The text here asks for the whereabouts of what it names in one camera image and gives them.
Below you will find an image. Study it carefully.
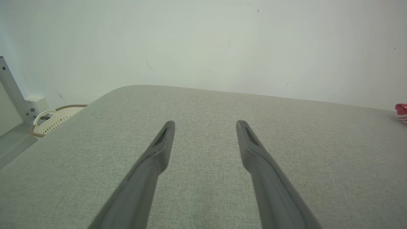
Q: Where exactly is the cream perforated laundry basket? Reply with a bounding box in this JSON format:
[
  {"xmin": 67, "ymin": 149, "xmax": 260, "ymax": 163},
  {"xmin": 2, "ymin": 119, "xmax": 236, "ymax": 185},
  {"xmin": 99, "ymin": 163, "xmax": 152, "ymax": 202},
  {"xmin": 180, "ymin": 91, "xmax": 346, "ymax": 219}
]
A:
[{"xmin": 30, "ymin": 104, "xmax": 88, "ymax": 138}]

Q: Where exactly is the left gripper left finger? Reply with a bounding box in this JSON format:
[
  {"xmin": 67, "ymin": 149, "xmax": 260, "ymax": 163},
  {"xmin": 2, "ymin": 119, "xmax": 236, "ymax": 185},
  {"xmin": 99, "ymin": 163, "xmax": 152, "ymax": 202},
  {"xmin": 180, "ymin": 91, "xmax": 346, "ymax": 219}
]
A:
[{"xmin": 88, "ymin": 120, "xmax": 176, "ymax": 229}]

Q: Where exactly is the red Bulls 23 jersey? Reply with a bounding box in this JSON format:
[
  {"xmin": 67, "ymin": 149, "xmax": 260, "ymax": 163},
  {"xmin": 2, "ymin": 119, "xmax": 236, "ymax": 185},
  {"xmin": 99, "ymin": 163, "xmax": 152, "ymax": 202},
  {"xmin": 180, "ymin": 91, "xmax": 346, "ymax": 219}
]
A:
[{"xmin": 395, "ymin": 103, "xmax": 407, "ymax": 123}]

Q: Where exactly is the white plastic box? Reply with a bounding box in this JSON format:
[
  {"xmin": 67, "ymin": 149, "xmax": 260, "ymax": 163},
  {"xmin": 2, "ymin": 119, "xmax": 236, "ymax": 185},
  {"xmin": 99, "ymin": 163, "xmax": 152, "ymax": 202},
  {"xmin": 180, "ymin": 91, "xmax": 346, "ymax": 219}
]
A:
[{"xmin": 25, "ymin": 95, "xmax": 49, "ymax": 119}]

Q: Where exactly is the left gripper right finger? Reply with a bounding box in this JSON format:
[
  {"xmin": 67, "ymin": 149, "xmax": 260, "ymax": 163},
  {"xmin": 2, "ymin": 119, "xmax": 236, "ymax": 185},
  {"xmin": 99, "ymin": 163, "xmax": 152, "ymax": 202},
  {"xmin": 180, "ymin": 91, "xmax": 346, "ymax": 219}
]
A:
[{"xmin": 236, "ymin": 120, "xmax": 323, "ymax": 229}]

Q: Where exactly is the grey metal post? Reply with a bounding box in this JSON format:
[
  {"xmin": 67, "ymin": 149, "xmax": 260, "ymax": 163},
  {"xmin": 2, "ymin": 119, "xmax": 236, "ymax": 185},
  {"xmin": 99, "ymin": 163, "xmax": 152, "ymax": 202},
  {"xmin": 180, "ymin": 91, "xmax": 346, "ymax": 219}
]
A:
[{"xmin": 0, "ymin": 56, "xmax": 34, "ymax": 125}]

